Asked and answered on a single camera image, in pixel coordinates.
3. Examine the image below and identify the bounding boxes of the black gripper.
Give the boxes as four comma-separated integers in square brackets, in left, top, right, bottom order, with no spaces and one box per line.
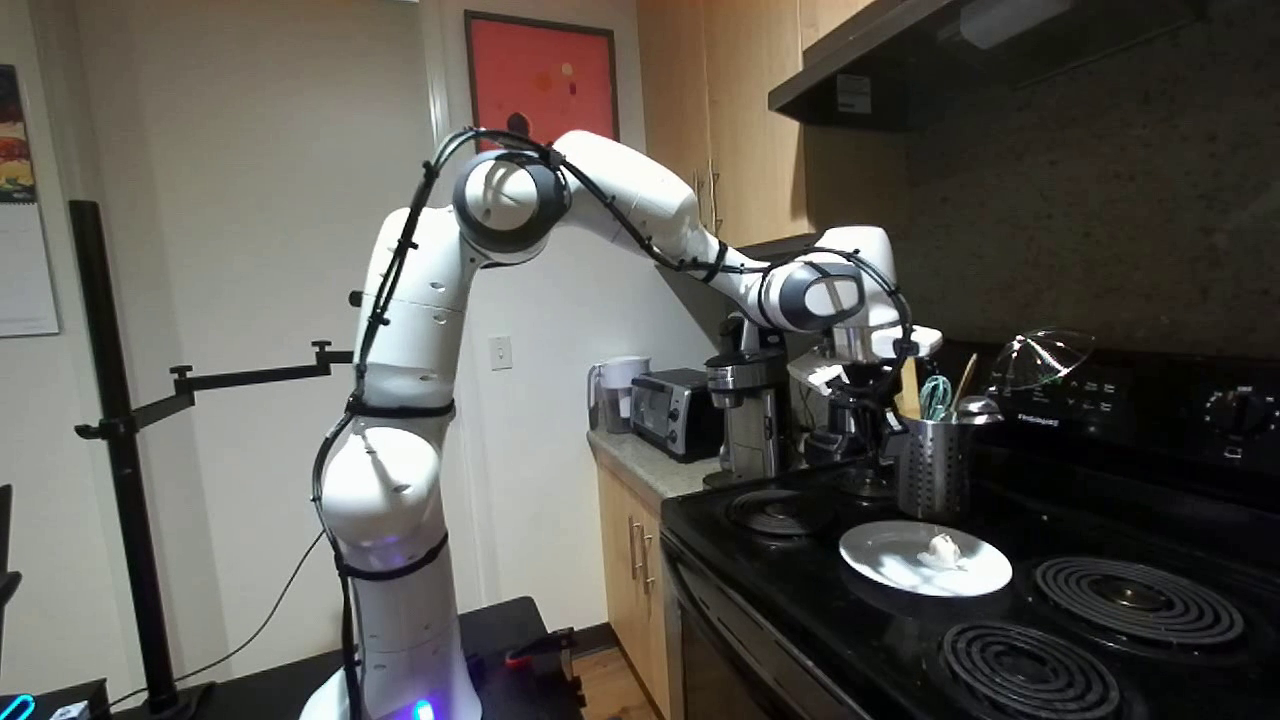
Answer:
[831,358,910,497]

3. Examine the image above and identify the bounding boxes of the white paper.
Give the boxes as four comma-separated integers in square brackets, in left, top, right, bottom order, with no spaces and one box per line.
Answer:
[925,528,968,574]

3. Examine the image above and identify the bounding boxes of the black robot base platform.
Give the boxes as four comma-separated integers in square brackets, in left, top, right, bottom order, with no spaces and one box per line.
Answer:
[173,594,590,720]

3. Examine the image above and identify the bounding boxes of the white round plate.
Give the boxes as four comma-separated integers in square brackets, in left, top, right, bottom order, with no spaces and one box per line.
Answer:
[834,515,1016,600]

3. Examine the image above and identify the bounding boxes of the steel utensil holder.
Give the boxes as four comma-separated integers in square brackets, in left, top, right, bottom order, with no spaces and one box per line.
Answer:
[889,418,973,526]

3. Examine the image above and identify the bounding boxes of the wooden spatula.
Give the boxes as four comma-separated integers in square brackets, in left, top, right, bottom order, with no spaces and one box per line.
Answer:
[893,352,928,430]

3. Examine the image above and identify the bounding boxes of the black coil stove burner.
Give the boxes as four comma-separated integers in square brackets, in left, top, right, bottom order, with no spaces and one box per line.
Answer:
[935,618,1127,720]
[1031,553,1252,653]
[722,482,831,545]

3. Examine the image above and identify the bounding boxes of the steel coffee maker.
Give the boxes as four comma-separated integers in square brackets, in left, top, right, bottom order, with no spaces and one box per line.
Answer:
[698,316,790,487]

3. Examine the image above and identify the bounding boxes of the black toaster oven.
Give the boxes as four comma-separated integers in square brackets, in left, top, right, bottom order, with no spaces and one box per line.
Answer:
[625,369,726,466]

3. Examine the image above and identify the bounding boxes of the shiny steel kettle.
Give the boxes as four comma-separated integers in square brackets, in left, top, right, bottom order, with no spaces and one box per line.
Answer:
[982,326,1099,425]

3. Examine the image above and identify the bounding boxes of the wooden lower cabinet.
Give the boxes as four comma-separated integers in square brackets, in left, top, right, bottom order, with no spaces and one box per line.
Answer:
[590,456,689,720]

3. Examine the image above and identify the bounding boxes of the wooden cabinet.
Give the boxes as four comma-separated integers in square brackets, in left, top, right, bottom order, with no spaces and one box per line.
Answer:
[635,0,910,256]
[590,456,689,720]

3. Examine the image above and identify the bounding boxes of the black electric stove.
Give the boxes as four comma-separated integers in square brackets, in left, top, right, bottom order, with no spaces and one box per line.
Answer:
[655,336,1280,720]

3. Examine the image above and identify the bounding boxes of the wooden upper cabinet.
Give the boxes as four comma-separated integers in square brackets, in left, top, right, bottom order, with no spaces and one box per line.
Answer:
[635,0,910,256]

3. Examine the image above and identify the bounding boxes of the dark range hood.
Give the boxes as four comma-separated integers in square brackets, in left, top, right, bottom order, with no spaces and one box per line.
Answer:
[763,0,1280,136]

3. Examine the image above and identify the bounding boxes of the red framed picture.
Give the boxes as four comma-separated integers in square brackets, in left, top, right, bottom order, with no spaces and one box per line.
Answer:
[459,7,625,153]

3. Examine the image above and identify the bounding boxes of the black pole stand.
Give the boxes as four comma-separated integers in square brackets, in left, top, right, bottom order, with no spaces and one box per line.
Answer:
[66,195,355,718]

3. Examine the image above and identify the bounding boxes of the white framed poster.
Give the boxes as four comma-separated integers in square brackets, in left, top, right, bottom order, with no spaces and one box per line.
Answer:
[0,61,66,340]

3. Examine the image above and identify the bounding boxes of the teal handled utensil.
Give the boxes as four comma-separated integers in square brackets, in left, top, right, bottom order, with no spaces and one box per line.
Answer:
[914,371,960,430]

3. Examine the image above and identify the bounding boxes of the oven door handle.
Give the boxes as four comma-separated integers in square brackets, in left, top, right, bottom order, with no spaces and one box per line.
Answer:
[662,538,872,720]

